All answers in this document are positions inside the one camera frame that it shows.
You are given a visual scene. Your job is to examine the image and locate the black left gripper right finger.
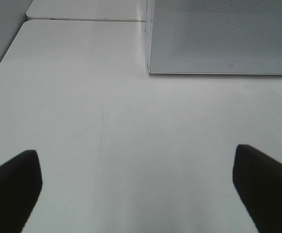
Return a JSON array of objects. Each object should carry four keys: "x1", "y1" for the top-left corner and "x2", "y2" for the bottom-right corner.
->
[{"x1": 232, "y1": 144, "x2": 282, "y2": 233}]

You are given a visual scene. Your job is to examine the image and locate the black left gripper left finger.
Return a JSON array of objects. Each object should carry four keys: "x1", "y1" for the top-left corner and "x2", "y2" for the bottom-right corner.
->
[{"x1": 0, "y1": 150, "x2": 42, "y2": 233}]

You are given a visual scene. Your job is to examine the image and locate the white microwave door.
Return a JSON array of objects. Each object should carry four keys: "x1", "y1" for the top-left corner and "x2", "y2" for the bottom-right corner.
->
[{"x1": 148, "y1": 0, "x2": 282, "y2": 75}]

